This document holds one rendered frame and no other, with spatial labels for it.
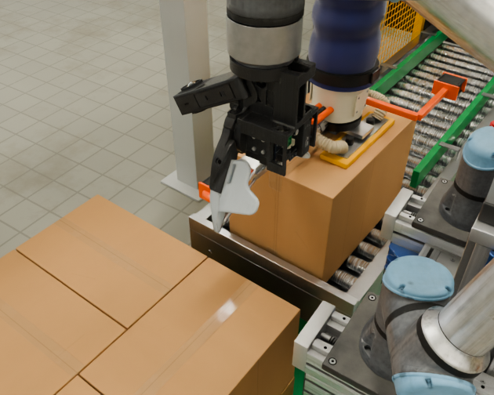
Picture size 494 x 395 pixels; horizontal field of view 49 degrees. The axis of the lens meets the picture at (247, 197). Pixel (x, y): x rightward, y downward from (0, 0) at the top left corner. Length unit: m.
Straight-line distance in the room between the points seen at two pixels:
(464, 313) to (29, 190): 2.83
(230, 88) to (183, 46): 2.09
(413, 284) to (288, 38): 0.55
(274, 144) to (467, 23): 0.26
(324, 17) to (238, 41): 1.11
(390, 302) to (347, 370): 0.20
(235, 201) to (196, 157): 2.38
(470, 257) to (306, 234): 0.69
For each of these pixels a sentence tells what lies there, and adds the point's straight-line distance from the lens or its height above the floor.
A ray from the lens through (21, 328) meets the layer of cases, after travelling 1.90.
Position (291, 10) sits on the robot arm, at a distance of 0.52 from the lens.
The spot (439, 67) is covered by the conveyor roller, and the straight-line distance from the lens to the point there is 3.43.
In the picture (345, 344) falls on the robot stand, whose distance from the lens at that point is 1.14.
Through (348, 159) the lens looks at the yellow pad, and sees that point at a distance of 1.73.
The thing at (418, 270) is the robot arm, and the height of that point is 1.27.
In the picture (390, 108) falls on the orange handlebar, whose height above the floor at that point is 1.09.
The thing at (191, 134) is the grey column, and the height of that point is 0.39.
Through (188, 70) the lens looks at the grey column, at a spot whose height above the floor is 0.76.
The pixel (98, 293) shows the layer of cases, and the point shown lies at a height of 0.54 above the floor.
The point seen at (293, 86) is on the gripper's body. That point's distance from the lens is 0.54.
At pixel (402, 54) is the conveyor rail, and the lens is 3.37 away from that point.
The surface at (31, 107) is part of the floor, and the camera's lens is 4.18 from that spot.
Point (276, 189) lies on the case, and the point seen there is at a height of 0.89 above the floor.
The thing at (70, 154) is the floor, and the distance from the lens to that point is 3.58.
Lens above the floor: 1.96
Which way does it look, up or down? 40 degrees down
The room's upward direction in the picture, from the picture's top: straight up
